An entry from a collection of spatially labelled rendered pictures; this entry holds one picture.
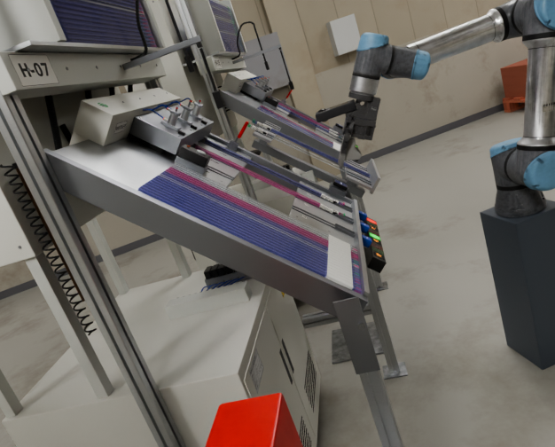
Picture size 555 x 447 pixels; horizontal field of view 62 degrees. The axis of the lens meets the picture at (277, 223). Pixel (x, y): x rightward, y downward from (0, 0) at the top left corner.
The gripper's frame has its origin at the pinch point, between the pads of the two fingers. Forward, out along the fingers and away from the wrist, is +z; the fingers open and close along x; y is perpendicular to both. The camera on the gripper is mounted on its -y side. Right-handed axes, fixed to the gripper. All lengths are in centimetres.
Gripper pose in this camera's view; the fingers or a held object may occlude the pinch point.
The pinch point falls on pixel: (339, 163)
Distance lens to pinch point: 135.5
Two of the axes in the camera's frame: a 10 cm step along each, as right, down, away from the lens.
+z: -1.6, 9.2, 3.5
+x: 1.2, -3.3, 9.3
